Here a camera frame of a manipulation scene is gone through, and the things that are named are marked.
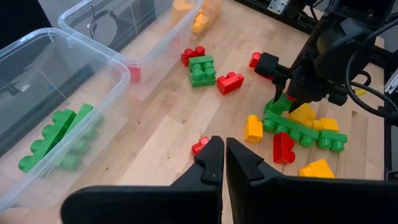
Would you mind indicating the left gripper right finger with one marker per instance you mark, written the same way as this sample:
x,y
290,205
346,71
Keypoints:
x,y
311,202

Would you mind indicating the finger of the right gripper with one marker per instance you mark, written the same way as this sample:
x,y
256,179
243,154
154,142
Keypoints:
x,y
279,90
293,105

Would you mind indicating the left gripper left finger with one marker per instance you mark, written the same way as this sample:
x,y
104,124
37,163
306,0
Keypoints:
x,y
140,205

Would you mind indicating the red building block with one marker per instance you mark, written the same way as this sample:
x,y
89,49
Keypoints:
x,y
283,148
255,59
134,74
192,54
200,145
291,98
230,83

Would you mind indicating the yellow building block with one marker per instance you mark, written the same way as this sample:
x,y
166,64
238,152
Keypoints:
x,y
200,23
326,124
317,169
303,114
182,4
253,129

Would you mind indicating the small green building block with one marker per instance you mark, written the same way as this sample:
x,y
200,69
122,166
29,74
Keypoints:
x,y
276,106

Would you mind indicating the square green building block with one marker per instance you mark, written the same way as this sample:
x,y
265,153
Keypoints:
x,y
202,72

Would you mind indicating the clear plastic bin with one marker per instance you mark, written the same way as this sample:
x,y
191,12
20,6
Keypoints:
x,y
37,62
149,40
217,18

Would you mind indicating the black folding partition screen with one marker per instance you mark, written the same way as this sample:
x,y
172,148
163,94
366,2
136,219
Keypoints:
x,y
18,18

